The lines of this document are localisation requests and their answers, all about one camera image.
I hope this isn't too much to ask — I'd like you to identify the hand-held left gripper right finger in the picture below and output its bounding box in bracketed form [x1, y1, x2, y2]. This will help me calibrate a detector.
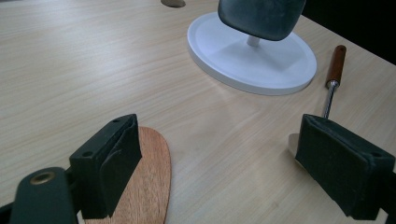
[294, 113, 396, 221]

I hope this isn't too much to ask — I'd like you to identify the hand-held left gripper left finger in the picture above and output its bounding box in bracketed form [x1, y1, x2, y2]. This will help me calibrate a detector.
[68, 113, 143, 220]

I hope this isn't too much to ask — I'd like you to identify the brown wooden oval board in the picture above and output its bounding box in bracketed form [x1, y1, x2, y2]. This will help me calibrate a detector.
[83, 125, 173, 224]

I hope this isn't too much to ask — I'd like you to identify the steel ladle with wooden handle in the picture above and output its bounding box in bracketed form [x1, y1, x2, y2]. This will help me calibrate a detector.
[288, 44, 347, 158]

